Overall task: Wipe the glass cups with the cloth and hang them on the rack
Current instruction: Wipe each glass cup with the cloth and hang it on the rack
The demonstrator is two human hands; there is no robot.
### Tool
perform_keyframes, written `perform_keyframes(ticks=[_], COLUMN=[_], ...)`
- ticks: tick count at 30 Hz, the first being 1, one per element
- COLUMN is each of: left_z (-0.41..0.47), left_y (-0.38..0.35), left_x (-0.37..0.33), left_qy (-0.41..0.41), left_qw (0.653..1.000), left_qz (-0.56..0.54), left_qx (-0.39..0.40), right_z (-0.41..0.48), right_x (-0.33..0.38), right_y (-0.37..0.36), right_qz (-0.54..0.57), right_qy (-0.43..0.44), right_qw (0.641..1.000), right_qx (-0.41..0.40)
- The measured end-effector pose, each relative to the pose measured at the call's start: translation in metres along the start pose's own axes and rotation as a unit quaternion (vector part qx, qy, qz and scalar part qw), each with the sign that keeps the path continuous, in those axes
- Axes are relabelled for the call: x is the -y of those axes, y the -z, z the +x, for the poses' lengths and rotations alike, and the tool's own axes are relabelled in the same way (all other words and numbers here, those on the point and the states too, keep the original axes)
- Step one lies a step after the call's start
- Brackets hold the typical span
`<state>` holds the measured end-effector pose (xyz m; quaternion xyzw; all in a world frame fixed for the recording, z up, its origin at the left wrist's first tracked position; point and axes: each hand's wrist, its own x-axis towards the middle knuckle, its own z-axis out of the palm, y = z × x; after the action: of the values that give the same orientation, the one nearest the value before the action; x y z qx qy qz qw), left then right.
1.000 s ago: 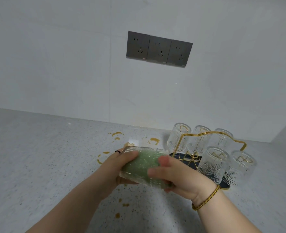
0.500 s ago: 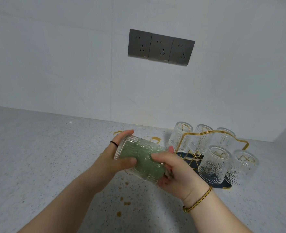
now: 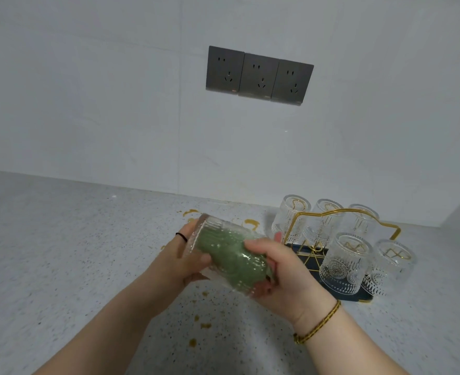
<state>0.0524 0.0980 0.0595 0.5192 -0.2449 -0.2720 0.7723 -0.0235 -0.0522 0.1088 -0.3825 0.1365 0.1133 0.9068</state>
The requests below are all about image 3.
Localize person's right hand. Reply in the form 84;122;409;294
244;231;338;326

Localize person's left hand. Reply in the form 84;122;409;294
143;219;213;310

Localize gold wire cup rack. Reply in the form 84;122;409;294
280;208;402;304

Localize single embossed clear glass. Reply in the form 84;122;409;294
272;195;312;245
304;198;344;247
362;240;416;298
320;233;374;297
181;214;278;298
339;204;380;243

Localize green cloth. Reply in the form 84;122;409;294
197;226;276;292

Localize person's right forearm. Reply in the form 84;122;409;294
298;306;410;375

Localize person's left forearm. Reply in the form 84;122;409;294
33;281;164;375

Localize gold bracelet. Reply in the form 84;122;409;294
293;300;342;345

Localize grey wall socket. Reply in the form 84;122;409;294
206;45;246;93
238;53;280;99
271;59;315;106

